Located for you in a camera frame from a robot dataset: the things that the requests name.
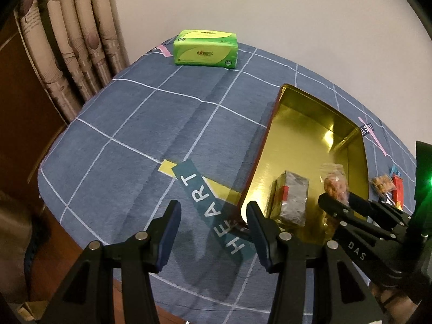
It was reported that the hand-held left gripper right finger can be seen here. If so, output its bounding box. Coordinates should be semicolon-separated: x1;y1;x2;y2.
246;201;385;324

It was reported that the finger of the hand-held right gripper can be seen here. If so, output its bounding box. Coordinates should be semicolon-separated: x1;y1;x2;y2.
347;192;414;227
318;193;410;279

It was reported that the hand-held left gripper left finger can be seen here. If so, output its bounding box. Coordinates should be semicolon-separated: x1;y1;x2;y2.
40;200;183;324

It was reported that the clear snack bag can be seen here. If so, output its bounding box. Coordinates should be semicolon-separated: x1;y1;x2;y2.
320;163;349;203

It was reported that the gold tin box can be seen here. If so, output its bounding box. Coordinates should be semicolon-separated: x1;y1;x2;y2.
236;83;369;245

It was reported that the clear bag of orange snacks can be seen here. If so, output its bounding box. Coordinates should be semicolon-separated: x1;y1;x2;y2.
370;174;396;196

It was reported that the red snack packet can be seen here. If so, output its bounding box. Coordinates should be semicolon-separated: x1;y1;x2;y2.
391;174;405;208

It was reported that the grey foil snack packet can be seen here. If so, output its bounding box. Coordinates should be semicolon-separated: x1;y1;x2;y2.
270;170;309;227

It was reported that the blue checked tablecloth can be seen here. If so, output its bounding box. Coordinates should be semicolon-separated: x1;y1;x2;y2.
37;43;419;315

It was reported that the green tissue pack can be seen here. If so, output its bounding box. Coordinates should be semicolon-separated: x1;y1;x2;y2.
173;30;238;70

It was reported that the brown wooden cabinet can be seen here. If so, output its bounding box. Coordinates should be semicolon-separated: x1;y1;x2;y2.
0;17;68;190

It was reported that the beige patterned curtain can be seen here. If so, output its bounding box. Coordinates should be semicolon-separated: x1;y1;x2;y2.
13;0;130;122

